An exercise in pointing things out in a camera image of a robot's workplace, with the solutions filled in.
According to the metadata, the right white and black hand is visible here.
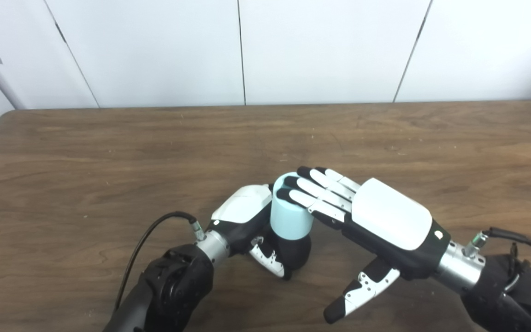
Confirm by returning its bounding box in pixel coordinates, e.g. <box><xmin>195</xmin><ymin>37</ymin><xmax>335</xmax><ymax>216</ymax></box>
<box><xmin>276</xmin><ymin>166</ymin><xmax>451</xmax><ymax>325</ymax></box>

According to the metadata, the left white and black hand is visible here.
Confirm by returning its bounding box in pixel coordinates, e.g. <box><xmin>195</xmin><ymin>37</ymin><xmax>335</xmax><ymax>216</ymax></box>
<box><xmin>206</xmin><ymin>184</ymin><xmax>294</xmax><ymax>280</ymax></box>

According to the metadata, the light-blue hose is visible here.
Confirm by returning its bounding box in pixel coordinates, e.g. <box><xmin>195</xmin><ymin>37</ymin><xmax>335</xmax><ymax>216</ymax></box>
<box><xmin>270</xmin><ymin>172</ymin><xmax>314</xmax><ymax>241</ymax></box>

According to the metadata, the black nozzle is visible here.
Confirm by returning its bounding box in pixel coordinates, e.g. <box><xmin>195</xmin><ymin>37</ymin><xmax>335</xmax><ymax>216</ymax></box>
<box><xmin>265</xmin><ymin>233</ymin><xmax>312</xmax><ymax>277</ymax></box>

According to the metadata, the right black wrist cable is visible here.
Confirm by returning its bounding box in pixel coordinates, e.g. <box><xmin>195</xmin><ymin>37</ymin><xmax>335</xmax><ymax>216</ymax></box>
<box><xmin>462</xmin><ymin>227</ymin><xmax>531</xmax><ymax>279</ymax></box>

